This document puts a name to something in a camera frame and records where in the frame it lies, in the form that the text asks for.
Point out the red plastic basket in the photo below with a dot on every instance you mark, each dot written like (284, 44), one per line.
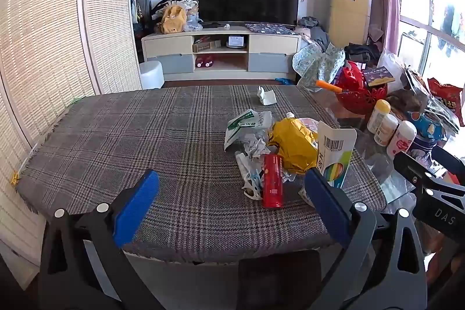
(358, 101)

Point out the white carton with barcode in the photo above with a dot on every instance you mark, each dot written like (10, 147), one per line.
(336, 150)

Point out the red cylindrical can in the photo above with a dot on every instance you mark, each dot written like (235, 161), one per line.
(273, 183)

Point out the red snack bag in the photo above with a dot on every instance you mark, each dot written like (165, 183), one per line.
(448, 99)

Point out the small grey box device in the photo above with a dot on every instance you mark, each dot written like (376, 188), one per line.
(236, 42)

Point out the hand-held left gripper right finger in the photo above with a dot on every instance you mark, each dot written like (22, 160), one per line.
(327, 208)

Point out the dark patterned cloth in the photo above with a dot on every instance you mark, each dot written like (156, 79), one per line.
(270, 28)

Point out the woven cream folding screen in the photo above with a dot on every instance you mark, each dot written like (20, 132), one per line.
(54, 41)

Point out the white bottle pink label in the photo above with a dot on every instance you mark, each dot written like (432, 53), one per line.
(401, 139)

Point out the cream grey television cabinet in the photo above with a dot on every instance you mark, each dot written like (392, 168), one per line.
(167, 45)

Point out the silver foil packets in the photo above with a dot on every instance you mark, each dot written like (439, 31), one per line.
(416, 81)

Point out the crumpled yellow foil bag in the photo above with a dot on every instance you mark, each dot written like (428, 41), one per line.
(292, 146)

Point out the blue snack bag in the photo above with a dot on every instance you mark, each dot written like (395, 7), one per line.
(428, 124)

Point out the white green snack packet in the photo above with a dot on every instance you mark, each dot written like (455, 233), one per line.
(267, 97)

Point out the grey clothes pile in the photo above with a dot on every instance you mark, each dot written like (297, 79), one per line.
(316, 32)

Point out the white blue plastic wrapper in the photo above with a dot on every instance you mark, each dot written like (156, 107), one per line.
(250, 179)

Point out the white green plastic bag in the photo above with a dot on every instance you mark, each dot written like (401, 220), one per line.
(243, 123)

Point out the light floral cloth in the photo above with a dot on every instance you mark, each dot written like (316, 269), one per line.
(319, 65)

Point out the purple round tin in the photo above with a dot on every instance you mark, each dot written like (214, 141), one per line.
(425, 150)

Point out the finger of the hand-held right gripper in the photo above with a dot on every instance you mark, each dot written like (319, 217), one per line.
(410, 168)
(445, 159)

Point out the white round stool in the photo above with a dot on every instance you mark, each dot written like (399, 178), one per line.
(151, 75)

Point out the white bottle orange label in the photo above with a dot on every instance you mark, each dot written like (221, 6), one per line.
(385, 130)

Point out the dark blue book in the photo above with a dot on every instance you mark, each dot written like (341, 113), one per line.
(379, 77)

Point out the black bag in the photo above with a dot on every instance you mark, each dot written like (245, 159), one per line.
(361, 52)

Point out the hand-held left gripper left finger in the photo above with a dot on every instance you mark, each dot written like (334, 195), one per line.
(136, 208)

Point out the yellow plush backpack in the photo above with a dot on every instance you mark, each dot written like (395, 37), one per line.
(173, 21)

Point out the red shoes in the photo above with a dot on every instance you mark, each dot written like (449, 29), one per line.
(204, 62)

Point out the grey plaid tablecloth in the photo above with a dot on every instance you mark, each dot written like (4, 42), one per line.
(145, 135)

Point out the white paper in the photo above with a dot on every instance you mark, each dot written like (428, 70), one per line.
(256, 148)

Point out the white bottle yellow lid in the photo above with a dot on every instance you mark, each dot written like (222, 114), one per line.
(377, 115)

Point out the brown cardboard box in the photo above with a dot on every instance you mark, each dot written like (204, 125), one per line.
(205, 45)

